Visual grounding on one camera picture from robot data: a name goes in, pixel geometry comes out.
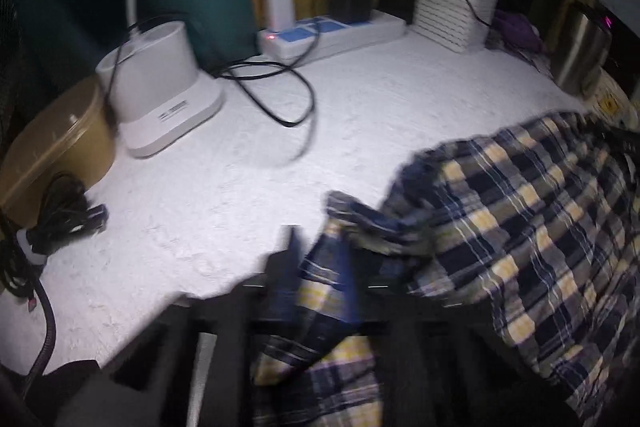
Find white charger plug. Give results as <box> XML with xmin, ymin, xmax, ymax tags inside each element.
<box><xmin>262</xmin><ymin>0</ymin><xmax>295</xmax><ymax>32</ymax></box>

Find white cartoon mug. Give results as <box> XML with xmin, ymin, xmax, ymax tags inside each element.
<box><xmin>585</xmin><ymin>68</ymin><xmax>639</xmax><ymax>131</ymax></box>

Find white desk lamp base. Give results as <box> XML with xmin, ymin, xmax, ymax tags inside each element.
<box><xmin>96</xmin><ymin>20</ymin><xmax>224</xmax><ymax>158</ymax></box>

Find blue yellow plaid pants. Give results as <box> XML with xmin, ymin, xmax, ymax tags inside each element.
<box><xmin>254</xmin><ymin>112</ymin><xmax>639</xmax><ymax>426</ymax></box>

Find white power strip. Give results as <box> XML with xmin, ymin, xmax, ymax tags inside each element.
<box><xmin>257</xmin><ymin>10</ymin><xmax>407</xmax><ymax>65</ymax></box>

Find stainless steel tumbler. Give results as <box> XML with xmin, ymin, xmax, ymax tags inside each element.
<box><xmin>550</xmin><ymin>1</ymin><xmax>612</xmax><ymax>96</ymax></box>

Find brown lidded container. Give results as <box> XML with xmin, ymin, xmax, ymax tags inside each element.
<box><xmin>1</xmin><ymin>75</ymin><xmax>115</xmax><ymax>227</ymax></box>

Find black coiled cable bundle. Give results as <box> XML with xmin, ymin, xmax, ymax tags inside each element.
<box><xmin>0</xmin><ymin>173</ymin><xmax>110</xmax><ymax>298</ymax></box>

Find purple cloth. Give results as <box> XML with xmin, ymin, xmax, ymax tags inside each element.
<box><xmin>491</xmin><ymin>10</ymin><xmax>544</xmax><ymax>53</ymax></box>

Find black lamp power cable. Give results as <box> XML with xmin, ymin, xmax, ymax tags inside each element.
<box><xmin>102</xmin><ymin>10</ymin><xmax>317</xmax><ymax>128</ymax></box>

